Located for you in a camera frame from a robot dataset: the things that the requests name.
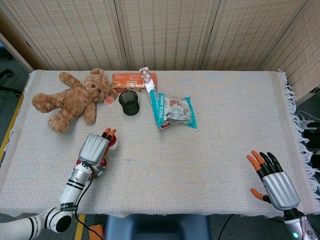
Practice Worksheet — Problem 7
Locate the left robot hand grey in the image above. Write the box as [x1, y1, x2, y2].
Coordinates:
[78, 127, 118, 166]

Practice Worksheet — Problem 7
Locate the right robot hand grey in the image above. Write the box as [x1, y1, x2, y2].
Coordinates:
[246, 149, 302, 211]

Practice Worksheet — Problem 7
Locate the white paper cup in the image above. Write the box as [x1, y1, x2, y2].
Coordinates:
[108, 134, 119, 151]

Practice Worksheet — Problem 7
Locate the silver metal plate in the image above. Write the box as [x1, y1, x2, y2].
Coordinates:
[91, 156, 109, 179]

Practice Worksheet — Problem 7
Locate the black mesh pen holder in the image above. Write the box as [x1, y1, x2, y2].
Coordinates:
[118, 90, 140, 116]

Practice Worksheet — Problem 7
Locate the brown teddy bear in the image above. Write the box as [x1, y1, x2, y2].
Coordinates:
[31, 67, 118, 134]

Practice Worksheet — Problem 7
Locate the orange cardboard box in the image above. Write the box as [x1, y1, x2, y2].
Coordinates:
[111, 72, 158, 93]

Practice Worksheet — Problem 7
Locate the orange block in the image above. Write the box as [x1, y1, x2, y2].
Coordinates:
[88, 224, 104, 240]

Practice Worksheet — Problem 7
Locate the long white wrap box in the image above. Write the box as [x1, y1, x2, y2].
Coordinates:
[139, 66, 173, 131]

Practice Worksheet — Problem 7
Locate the teal snack bag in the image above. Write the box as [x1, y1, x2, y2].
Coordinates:
[149, 89, 198, 130]

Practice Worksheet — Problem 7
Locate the grey waffle tablecloth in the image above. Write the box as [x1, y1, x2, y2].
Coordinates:
[0, 69, 320, 218]

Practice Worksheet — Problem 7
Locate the black office chair base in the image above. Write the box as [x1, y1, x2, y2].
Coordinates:
[0, 69, 22, 97]

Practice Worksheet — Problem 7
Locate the beige woven folding screen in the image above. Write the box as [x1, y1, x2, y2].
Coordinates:
[0, 0, 320, 106]

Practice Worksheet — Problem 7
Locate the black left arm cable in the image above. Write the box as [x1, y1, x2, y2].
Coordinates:
[74, 161, 105, 240]

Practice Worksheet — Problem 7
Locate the black floor cable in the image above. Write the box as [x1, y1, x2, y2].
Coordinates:
[218, 214, 235, 240]

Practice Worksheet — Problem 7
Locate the white plug with cable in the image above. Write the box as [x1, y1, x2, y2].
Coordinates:
[296, 109, 316, 131]

